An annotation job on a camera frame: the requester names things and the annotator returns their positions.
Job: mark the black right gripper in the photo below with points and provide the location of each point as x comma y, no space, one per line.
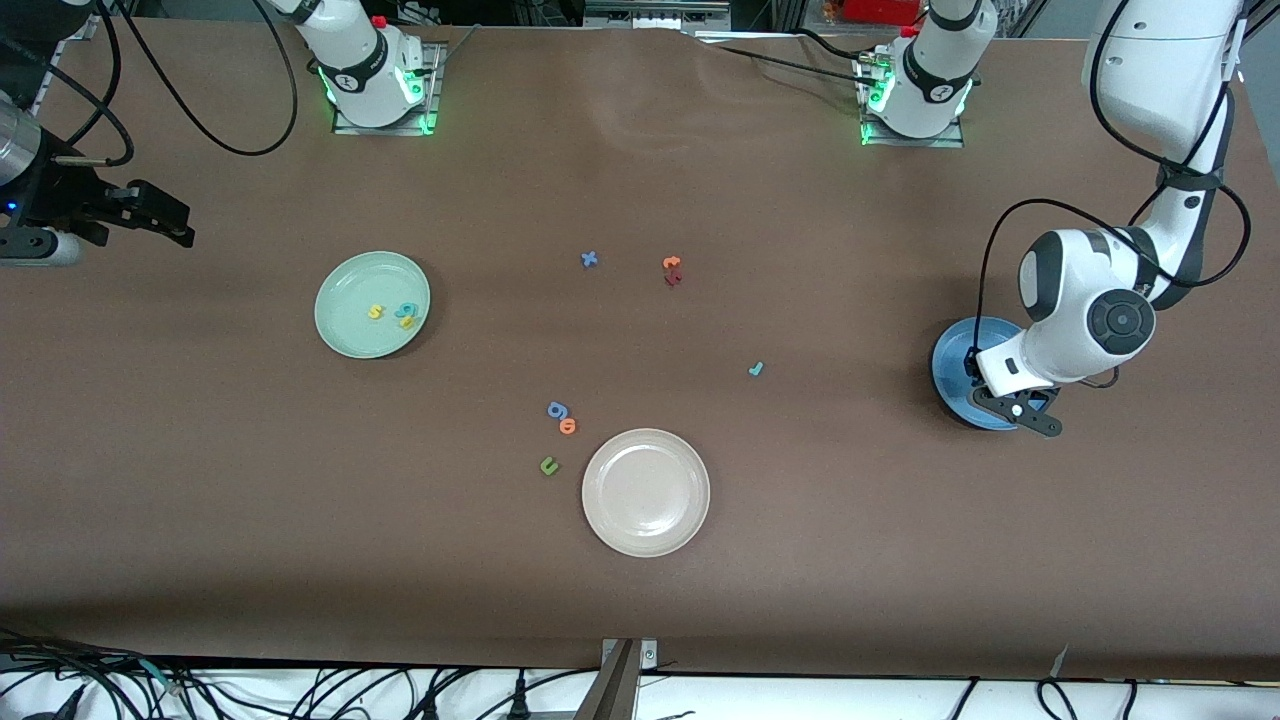
62,195

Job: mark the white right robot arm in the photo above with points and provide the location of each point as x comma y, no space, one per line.
360,60

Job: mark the blue plate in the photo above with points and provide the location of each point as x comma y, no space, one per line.
950,350

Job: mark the green plate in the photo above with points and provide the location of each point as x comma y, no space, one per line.
345,300

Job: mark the white tape scrap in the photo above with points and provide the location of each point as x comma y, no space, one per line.
1058,662

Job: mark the beige plate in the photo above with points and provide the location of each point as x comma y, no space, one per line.
646,492

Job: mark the red box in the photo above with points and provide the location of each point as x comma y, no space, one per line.
880,10

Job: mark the blue foam letter g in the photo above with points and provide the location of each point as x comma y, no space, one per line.
557,410

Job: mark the green foam letter u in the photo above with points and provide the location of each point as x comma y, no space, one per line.
546,467

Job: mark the black power plug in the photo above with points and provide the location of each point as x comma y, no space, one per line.
70,702
430,708
519,700

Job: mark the aluminium frame profile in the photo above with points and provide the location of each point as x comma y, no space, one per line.
47,90

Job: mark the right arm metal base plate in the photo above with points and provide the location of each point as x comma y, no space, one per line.
436,100

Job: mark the metal table bracket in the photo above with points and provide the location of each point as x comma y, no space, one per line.
625,690

